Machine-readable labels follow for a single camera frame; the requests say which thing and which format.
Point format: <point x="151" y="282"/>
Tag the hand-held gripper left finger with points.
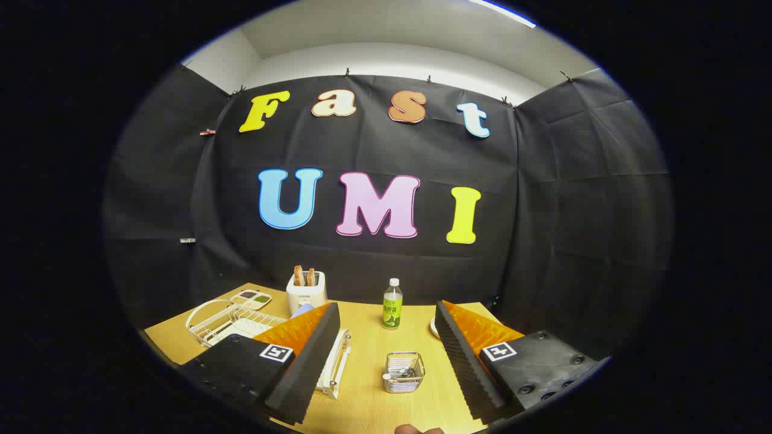
<point x="307" y="367"/>

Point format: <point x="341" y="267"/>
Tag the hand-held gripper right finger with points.
<point x="467" y="374"/>

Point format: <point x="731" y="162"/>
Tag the blue plate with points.
<point x="301" y="311"/>

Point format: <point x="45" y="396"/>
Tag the white-tipped metal spoon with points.
<point x="386" y="378"/>

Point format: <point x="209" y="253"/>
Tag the white plate with meat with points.
<point x="433" y="328"/>

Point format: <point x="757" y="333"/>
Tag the white toaster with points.
<point x="306" y="296"/>

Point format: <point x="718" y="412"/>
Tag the white compartment seasoning tray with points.
<point x="253" y="299"/>

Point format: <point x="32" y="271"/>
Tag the green label drink bottle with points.
<point x="392" y="310"/>

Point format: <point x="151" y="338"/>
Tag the black backdrop cloth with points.
<point x="374" y="150"/>

